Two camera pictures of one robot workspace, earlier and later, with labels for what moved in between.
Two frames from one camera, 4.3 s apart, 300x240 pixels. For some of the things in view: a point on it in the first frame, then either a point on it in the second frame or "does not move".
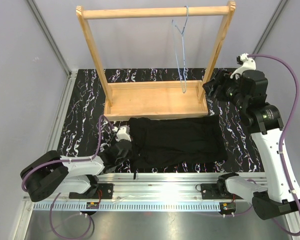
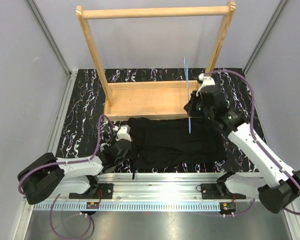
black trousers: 163,142 does not move
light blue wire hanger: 173,26 → 187,94
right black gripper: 222,78 → 195,96
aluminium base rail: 154,188 does not move
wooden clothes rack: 153,100 does not move
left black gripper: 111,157 does not move
